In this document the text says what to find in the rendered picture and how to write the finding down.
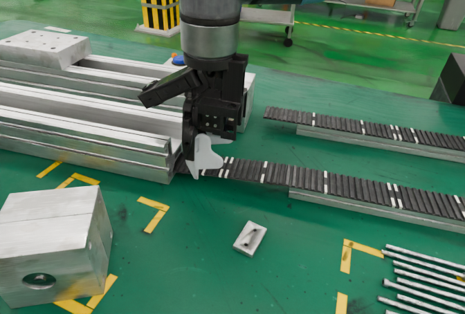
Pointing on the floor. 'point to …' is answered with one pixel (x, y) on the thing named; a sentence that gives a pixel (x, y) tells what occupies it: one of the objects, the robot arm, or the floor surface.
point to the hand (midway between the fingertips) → (197, 162)
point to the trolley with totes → (261, 16)
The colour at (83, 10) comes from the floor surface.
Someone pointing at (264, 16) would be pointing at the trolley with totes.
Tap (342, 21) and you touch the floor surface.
